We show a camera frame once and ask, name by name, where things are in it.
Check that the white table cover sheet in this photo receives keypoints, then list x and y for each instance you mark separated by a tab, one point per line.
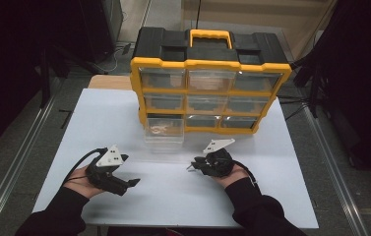
173	203

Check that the metal floor rail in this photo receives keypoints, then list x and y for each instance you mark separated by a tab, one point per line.
15	164
334	170

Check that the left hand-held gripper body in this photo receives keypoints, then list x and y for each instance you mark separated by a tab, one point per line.
107	177

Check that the wooden table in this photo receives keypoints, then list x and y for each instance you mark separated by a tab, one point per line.
107	82

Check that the yellow black drawer organizer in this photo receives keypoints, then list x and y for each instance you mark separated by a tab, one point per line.
160	42

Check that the small silver screw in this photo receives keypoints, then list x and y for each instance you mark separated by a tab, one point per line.
189	167

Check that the grid of clear drawers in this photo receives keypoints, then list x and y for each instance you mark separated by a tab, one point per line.
206	104

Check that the clear plastic drawer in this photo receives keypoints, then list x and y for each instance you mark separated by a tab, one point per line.
165	139

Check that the dark curtain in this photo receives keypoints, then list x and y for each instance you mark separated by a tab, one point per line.
2	65
363	82

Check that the person's left hand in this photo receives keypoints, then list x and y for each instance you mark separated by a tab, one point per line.
79	183

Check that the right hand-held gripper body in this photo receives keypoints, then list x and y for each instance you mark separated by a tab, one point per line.
219	162

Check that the black stand pole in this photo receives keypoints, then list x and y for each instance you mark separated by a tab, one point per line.
199	13

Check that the black cabinet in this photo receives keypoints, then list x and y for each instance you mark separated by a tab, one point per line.
106	29

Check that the person's right hand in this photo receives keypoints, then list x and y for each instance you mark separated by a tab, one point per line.
234	178

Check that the pale small parts heap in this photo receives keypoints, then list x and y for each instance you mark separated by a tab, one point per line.
160	129

